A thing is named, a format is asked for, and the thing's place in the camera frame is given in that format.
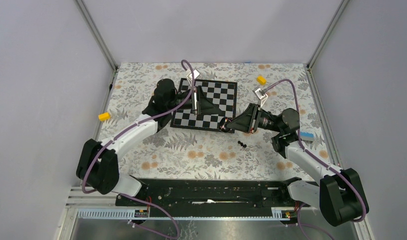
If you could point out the blue grey lego block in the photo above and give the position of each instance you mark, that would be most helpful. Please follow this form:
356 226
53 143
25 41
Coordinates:
306 136

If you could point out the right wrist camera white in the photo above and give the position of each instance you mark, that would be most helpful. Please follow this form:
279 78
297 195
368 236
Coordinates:
261 96

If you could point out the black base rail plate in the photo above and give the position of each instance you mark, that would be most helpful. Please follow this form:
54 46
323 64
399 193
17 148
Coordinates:
199 198

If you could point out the black earbud charging case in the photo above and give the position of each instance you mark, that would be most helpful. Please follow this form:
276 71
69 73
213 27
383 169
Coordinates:
223 125

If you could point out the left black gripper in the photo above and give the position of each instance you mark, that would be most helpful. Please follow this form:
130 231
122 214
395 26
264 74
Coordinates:
201 105

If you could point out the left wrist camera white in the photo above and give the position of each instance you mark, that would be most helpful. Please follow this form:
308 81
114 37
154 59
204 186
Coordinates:
191 76

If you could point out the yellow block right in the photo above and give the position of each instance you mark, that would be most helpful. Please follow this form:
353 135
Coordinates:
261 80

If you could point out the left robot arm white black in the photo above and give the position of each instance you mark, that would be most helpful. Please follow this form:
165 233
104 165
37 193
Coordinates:
98 166

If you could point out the yellow block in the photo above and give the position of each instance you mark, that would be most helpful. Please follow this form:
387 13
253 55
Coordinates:
261 80
104 116

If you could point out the floral patterned table mat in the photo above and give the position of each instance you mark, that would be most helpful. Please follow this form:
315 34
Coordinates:
195 148

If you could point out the yellow block left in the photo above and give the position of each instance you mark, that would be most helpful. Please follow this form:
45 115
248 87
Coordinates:
104 116

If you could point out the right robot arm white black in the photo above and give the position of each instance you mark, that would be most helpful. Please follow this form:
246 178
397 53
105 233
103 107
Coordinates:
338 193

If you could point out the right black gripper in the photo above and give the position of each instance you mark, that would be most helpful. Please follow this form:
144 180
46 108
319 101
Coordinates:
247 121

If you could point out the black earbud pair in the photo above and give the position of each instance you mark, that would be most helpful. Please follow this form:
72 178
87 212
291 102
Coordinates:
242 144

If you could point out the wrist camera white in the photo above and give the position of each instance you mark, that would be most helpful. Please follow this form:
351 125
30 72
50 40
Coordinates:
261 96
191 76

